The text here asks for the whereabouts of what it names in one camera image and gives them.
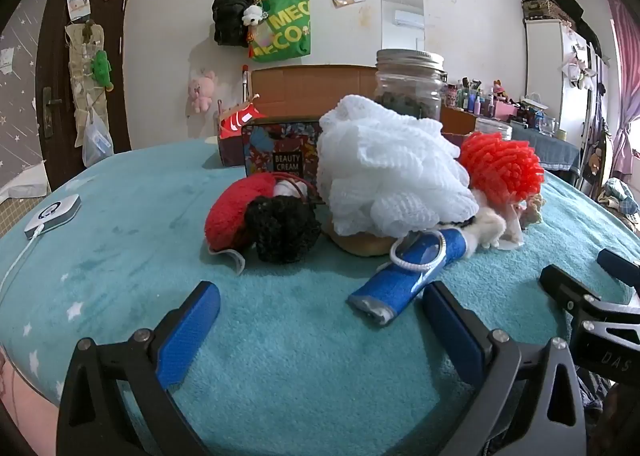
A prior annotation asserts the red chenille sponge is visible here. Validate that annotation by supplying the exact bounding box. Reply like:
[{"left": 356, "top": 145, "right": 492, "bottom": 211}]
[{"left": 458, "top": 131, "right": 545, "bottom": 209}]

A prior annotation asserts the person's right forearm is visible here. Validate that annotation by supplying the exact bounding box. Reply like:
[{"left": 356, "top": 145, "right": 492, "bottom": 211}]
[{"left": 600, "top": 386, "right": 640, "bottom": 456}]

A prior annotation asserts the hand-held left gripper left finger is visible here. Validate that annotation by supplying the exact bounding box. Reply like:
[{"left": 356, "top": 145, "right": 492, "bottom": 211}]
[{"left": 56, "top": 280, "right": 221, "bottom": 456}]

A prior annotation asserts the green tote bag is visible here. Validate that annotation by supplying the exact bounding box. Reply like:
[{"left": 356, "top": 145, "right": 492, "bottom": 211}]
[{"left": 248, "top": 0, "right": 312, "bottom": 62}]

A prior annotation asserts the white fluffy scrunchie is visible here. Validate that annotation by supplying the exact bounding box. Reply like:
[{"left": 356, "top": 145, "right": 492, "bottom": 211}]
[{"left": 462, "top": 211, "right": 506, "bottom": 252}]

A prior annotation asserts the patterned tin box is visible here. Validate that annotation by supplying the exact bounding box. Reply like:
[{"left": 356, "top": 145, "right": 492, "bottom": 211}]
[{"left": 241, "top": 117, "right": 323, "bottom": 179}]

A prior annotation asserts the white mesh bath pouf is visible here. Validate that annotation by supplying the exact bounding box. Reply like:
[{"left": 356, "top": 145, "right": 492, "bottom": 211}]
[{"left": 318, "top": 94, "right": 480, "bottom": 273}]

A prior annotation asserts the grey cloth covered desk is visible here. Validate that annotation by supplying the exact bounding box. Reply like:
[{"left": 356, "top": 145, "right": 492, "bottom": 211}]
[{"left": 510, "top": 123, "right": 583, "bottom": 172}]

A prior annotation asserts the white cable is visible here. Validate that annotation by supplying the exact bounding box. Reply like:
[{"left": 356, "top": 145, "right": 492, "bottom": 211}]
[{"left": 0, "top": 231, "right": 38, "bottom": 304}]

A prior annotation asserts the green plush toy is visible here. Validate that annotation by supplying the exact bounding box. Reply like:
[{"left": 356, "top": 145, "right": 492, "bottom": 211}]
[{"left": 91, "top": 50, "right": 113, "bottom": 90}]

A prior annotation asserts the pink curtain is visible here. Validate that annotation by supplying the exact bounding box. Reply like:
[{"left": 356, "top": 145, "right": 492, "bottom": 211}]
[{"left": 607, "top": 0, "right": 640, "bottom": 182}]

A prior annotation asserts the white square device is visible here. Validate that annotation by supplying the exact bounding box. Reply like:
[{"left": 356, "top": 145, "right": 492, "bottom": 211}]
[{"left": 24, "top": 193, "right": 82, "bottom": 239}]

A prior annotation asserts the dark wooden door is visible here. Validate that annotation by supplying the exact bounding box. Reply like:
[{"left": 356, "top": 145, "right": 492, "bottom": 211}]
[{"left": 35, "top": 0, "right": 133, "bottom": 192}]

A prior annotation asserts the pink cloth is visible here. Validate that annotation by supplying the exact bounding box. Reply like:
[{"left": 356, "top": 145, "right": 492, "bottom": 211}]
[{"left": 0, "top": 351, "right": 58, "bottom": 442}]

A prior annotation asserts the black backpack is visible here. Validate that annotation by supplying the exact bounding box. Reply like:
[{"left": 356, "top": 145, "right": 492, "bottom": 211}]
[{"left": 211, "top": 0, "right": 256, "bottom": 48}]

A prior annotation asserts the dark suitcase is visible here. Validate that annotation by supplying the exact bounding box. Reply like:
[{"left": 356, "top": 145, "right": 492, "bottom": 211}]
[{"left": 521, "top": 0, "right": 566, "bottom": 22}]

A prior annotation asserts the black mesh pouf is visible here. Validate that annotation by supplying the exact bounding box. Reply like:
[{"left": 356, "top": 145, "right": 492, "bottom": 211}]
[{"left": 244, "top": 195, "right": 323, "bottom": 265}]

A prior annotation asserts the white wardrobe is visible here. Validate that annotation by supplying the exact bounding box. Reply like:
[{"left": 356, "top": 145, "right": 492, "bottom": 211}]
[{"left": 523, "top": 19, "right": 608, "bottom": 172}]

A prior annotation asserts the tall glass jar metal lid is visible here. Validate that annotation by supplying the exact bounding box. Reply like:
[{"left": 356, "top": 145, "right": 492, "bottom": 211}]
[{"left": 375, "top": 49, "right": 447, "bottom": 122}]

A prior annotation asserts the row of cosmetic bottles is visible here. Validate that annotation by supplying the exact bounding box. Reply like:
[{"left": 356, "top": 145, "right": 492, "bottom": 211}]
[{"left": 446, "top": 77, "right": 566, "bottom": 137}]

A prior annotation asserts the hanging plastic bag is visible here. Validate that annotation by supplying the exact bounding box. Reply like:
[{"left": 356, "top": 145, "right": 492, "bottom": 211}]
[{"left": 81, "top": 109, "right": 115, "bottom": 167}]

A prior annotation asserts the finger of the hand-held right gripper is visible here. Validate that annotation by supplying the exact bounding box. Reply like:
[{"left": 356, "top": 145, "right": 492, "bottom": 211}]
[
  {"left": 539, "top": 263, "right": 603, "bottom": 322},
  {"left": 597, "top": 248, "right": 640, "bottom": 287}
]

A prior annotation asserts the metal door handle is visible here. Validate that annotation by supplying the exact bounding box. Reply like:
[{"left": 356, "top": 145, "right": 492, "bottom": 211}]
[{"left": 41, "top": 86, "right": 63, "bottom": 138}]

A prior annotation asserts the thin dark hair elastic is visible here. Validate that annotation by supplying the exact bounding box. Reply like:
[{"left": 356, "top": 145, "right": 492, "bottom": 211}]
[{"left": 274, "top": 173, "right": 327, "bottom": 209}]

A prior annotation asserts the red lined cardboard box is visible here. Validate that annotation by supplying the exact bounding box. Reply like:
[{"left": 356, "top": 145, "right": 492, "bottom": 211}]
[{"left": 216, "top": 64, "right": 478, "bottom": 169}]

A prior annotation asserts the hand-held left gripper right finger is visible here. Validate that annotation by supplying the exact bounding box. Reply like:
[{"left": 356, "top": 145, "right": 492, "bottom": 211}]
[{"left": 421, "top": 281, "right": 587, "bottom": 456}]

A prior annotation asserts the clear plastic packet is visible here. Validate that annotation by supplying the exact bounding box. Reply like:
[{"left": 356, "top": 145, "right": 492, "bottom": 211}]
[{"left": 500, "top": 196, "right": 525, "bottom": 251}]

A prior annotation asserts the beige powder puff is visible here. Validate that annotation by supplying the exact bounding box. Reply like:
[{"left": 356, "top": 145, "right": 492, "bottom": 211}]
[{"left": 324, "top": 221, "right": 401, "bottom": 257}]

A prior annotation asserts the red fluffy mitt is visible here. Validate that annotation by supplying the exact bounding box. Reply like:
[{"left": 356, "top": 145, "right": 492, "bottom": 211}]
[{"left": 205, "top": 172, "right": 279, "bottom": 277}]

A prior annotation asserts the cream lace scrunchie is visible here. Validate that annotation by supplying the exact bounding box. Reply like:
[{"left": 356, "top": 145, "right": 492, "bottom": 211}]
[{"left": 517, "top": 191, "right": 545, "bottom": 229}]

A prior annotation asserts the beige hanging fabric organizer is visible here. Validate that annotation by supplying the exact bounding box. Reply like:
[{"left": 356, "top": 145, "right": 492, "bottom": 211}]
[{"left": 64, "top": 21, "right": 117, "bottom": 147}]

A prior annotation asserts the pale pink plush toy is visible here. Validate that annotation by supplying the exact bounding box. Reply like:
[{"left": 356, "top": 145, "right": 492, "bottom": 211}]
[{"left": 187, "top": 70, "right": 217, "bottom": 113}]

